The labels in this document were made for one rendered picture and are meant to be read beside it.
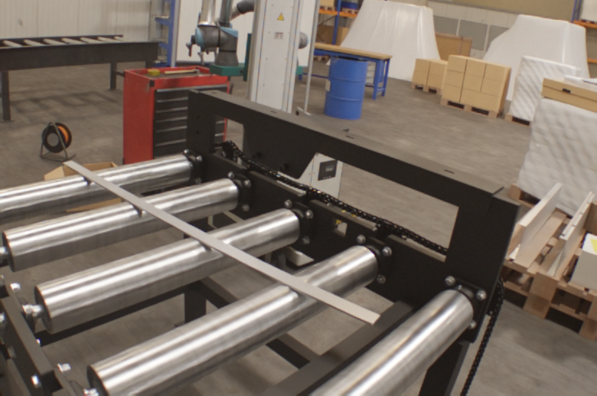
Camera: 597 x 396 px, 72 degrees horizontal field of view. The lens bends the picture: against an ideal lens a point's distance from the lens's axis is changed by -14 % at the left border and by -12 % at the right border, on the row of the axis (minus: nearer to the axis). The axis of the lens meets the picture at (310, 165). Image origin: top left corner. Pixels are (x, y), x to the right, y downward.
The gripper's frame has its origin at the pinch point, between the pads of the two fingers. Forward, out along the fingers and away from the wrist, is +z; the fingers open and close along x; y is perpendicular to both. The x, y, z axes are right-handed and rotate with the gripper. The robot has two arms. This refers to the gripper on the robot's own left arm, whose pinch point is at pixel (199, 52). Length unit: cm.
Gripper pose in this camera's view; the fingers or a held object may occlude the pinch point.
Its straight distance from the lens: 331.1
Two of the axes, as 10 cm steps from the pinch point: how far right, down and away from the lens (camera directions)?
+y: -5.2, -6.7, 5.3
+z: -2.4, 7.1, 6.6
